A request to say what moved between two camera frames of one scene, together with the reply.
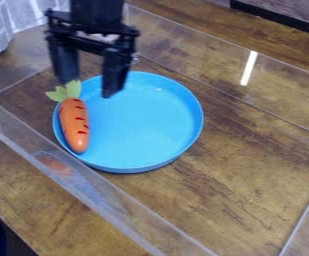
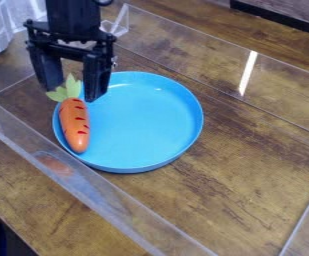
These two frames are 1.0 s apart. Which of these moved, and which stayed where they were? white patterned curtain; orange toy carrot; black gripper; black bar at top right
Moved: black gripper
Stayed: orange toy carrot; white patterned curtain; black bar at top right
